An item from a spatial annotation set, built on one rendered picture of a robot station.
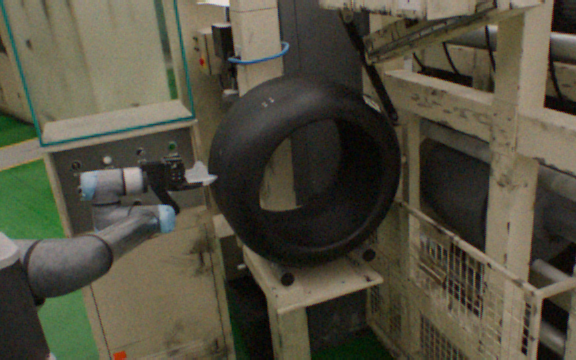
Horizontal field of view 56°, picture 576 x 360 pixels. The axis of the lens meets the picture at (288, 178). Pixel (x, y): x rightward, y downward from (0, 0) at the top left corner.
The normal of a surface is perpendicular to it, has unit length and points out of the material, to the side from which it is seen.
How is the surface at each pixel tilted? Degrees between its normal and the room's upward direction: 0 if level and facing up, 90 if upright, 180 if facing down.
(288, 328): 90
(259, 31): 90
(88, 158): 90
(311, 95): 42
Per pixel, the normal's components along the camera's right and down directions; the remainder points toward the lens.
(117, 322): 0.36, 0.32
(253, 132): -0.29, -0.15
